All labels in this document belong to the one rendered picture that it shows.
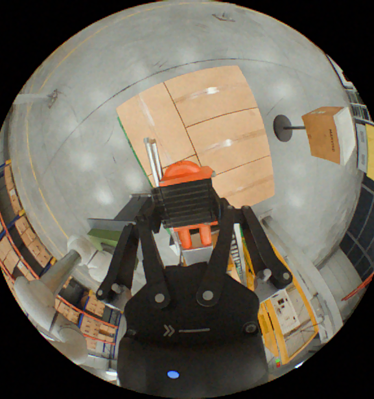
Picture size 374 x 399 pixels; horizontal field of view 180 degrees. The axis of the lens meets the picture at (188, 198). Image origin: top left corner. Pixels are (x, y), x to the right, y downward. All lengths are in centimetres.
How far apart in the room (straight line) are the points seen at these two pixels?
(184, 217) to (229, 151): 78
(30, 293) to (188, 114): 119
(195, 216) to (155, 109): 83
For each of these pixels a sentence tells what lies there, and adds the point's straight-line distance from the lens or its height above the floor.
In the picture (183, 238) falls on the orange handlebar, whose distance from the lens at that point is 22.
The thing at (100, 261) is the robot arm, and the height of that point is 102.
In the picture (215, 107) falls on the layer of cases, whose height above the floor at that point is 54.
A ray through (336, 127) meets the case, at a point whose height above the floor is 98.
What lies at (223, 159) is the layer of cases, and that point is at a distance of 89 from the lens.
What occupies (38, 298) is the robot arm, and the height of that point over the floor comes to 147.
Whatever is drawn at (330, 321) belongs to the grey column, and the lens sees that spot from 174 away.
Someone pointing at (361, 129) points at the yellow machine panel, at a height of 39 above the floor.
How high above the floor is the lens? 138
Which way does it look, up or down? 65 degrees down
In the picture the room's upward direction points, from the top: 176 degrees clockwise
